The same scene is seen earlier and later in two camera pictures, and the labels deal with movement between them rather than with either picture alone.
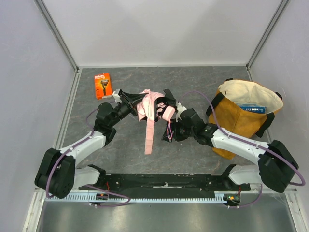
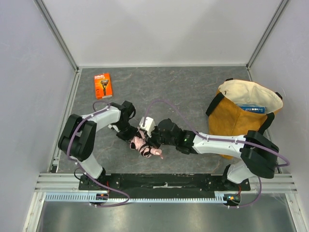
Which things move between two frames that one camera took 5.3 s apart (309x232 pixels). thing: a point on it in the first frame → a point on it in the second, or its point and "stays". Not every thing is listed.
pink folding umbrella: x=149 y=109 → x=139 y=143
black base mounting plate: x=165 y=182 stays
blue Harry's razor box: x=255 y=108 stays
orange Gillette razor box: x=103 y=85 stays
